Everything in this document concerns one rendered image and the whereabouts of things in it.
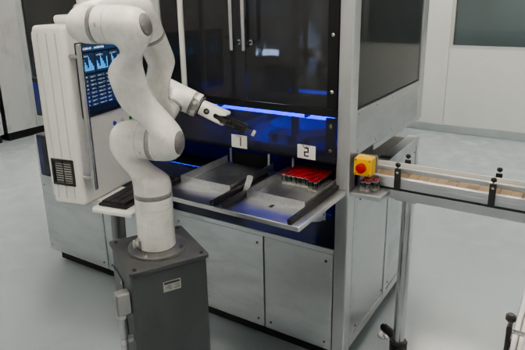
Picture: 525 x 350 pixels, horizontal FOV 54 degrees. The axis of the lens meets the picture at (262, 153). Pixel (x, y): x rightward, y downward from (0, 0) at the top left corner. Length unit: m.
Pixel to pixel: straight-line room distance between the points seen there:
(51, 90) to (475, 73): 5.22
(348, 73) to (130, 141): 0.88
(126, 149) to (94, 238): 1.74
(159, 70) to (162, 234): 0.51
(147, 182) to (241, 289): 1.17
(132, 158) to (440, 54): 5.40
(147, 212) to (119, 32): 0.57
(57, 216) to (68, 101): 1.42
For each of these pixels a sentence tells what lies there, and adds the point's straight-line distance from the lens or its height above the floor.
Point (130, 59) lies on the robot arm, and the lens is 1.42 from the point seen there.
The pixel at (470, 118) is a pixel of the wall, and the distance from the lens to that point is 6.71.
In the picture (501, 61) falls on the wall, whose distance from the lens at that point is 6.55.
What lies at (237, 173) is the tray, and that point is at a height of 0.88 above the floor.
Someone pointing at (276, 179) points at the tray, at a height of 0.89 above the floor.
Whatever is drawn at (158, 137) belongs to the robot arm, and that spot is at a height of 1.26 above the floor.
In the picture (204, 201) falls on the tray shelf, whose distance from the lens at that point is 2.05.
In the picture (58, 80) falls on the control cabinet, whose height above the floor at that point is 1.34.
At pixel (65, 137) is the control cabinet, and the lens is 2.28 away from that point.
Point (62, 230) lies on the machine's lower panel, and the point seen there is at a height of 0.25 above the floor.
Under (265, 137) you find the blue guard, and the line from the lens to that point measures 2.26.
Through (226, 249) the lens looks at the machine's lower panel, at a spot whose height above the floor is 0.46.
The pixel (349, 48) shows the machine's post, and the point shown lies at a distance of 2.02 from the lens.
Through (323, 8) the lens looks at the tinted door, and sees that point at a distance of 2.06.
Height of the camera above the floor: 1.65
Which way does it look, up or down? 17 degrees down
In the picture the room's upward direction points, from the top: 1 degrees counter-clockwise
